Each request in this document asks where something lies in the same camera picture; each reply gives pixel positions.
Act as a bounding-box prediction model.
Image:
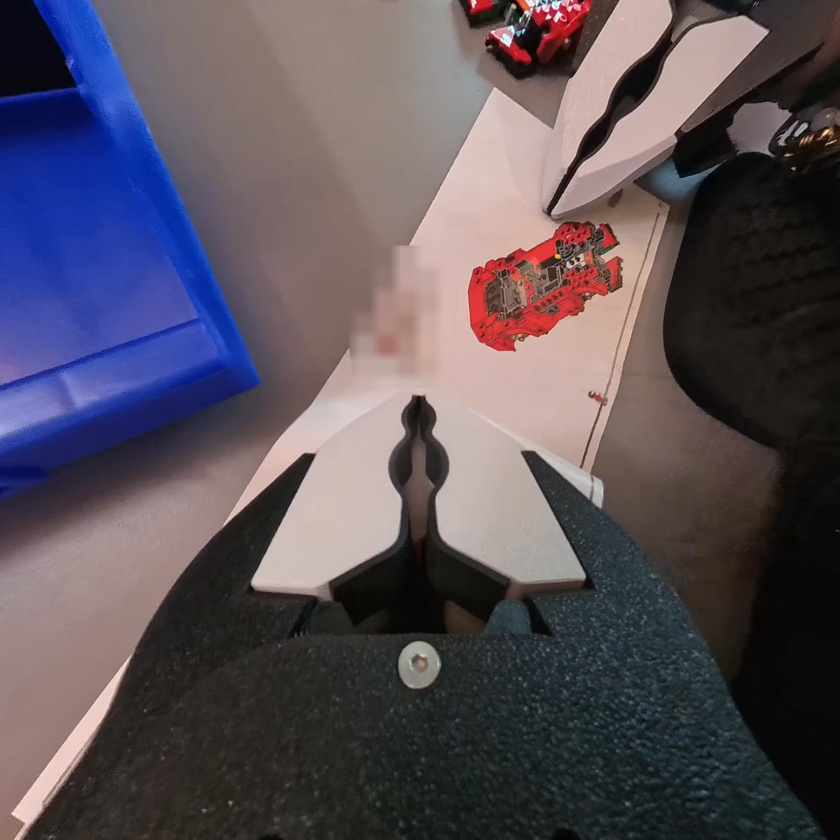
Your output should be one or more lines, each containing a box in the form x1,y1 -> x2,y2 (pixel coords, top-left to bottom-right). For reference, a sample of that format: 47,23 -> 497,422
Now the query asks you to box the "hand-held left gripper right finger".
417,392 -> 587,626

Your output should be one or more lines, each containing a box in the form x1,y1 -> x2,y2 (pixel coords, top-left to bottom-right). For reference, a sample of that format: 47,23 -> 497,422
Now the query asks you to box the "blue plastic bin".
0,0 -> 261,503

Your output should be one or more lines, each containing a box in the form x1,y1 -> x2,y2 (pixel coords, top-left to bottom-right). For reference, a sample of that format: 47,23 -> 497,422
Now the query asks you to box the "instruction sheet with red car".
12,87 -> 672,829

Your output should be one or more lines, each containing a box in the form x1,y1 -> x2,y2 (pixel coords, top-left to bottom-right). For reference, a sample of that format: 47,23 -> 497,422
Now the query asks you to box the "red toy brick car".
484,0 -> 589,81
459,0 -> 514,28

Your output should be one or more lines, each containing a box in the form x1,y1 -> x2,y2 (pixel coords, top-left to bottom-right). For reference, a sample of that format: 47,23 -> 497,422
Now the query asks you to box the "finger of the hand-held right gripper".
549,16 -> 770,220
542,0 -> 677,214

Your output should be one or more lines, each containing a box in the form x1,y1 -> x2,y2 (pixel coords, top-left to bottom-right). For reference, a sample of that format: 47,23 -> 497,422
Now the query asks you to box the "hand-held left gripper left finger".
251,392 -> 421,632

